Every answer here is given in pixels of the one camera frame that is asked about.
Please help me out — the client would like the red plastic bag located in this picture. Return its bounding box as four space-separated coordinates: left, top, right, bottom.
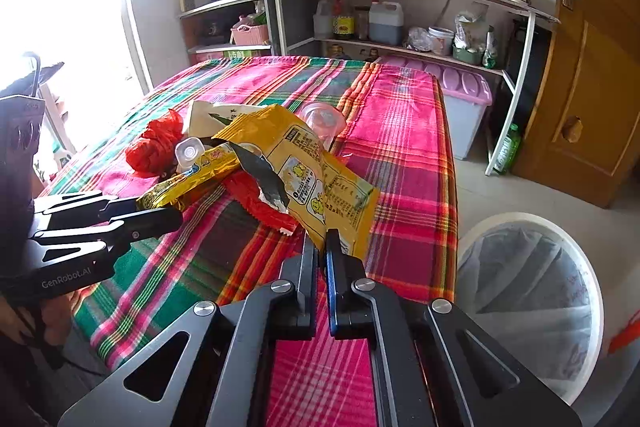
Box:
125 109 183 178

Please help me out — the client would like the small white plastic bottle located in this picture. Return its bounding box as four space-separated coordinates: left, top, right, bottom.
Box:
175 136 205 172

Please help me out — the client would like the large yellow snack bag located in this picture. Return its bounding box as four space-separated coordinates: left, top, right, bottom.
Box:
214 105 380 260

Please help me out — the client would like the red snack wrapper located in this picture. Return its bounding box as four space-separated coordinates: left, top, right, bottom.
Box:
222 169 298 236

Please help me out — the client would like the yellow snack wrapper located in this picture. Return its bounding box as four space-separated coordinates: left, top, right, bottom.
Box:
136 142 240 210

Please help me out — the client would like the white paper bag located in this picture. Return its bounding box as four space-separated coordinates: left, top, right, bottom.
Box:
182 100 262 139

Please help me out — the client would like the clear plastic cup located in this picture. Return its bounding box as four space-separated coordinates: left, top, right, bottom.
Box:
299 102 346 150

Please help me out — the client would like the white trash bin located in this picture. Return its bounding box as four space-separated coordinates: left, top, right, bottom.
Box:
456 212 604 404

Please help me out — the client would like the metal kitchen shelf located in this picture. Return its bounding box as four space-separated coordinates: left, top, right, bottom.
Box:
180 0 554 172

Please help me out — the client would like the left hand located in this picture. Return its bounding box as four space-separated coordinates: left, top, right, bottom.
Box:
0 294 73 347

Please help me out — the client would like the wooden chair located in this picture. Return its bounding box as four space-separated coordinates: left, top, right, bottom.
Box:
1 52 76 154

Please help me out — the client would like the plaid tablecloth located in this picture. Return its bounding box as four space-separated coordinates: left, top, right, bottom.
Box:
48 56 458 369

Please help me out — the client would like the green plastic bottle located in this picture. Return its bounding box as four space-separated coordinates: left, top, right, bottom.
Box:
494 124 521 174

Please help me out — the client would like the pink basket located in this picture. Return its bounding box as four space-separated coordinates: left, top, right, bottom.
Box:
231 24 270 46

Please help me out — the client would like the pink storage box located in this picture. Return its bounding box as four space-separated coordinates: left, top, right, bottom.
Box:
376 55 492 159

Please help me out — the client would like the wooden door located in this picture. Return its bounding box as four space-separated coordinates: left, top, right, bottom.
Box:
513 0 639 207

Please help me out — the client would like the white jerry can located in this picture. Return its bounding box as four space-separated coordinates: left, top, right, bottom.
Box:
369 1 404 46

